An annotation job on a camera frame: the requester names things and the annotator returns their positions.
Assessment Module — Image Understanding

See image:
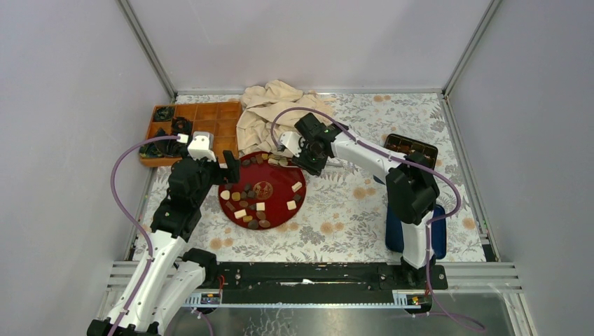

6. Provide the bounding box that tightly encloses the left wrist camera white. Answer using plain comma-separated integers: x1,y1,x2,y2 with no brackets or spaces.
177,131,216,162

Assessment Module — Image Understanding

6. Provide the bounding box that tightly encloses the navy box lid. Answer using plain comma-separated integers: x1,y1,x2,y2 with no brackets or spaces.
385,206,448,260

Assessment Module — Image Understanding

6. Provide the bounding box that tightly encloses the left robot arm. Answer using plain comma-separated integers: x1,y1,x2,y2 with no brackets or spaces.
87,150,240,335

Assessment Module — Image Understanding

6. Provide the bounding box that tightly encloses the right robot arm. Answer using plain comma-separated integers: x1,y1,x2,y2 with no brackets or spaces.
279,113,440,288

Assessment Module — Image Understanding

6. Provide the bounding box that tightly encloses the navy chocolate box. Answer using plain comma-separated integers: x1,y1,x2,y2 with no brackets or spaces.
384,133,438,169

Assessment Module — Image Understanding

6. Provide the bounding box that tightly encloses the wooden compartment tray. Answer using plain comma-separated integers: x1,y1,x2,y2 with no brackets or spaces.
139,101,242,167

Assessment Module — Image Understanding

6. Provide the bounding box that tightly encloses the red round tray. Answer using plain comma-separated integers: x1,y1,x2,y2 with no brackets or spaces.
217,151,307,230

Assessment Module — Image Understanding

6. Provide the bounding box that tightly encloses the floral tablecloth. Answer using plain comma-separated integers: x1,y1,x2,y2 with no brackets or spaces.
188,92,485,262

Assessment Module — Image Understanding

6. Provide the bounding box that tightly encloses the white block chocolate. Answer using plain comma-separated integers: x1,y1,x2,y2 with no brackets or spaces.
286,200,297,211

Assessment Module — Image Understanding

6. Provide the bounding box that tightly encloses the dark rolled tie patterned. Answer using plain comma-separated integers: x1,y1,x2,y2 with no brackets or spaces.
156,133,189,158

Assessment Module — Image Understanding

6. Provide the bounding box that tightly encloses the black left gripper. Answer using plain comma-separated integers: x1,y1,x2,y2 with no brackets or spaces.
181,148,241,207

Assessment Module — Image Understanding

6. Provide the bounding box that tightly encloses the beige crumpled cloth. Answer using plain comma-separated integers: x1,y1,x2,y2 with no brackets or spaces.
236,80,335,155

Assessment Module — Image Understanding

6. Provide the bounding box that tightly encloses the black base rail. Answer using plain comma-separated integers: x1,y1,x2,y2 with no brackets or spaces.
183,262,448,309

